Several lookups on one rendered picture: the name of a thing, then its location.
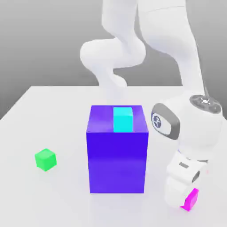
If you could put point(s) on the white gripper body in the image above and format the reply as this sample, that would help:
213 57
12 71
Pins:
174 193

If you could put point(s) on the small magenta cube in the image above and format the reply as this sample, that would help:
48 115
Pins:
191 200

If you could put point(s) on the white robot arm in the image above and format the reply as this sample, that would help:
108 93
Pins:
165 39

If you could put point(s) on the small cyan cube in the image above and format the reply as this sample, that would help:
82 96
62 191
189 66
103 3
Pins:
123 122

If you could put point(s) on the small green cube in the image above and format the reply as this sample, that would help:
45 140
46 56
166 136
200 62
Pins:
45 160

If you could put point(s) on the large blue box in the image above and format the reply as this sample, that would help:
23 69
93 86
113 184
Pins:
117 163

